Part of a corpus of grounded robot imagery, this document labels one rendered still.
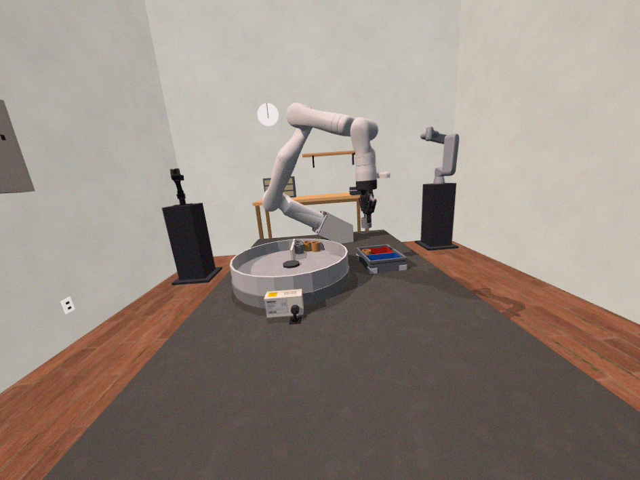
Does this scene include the white round turntable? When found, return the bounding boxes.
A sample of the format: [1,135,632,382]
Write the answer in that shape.
[230,239,350,324]

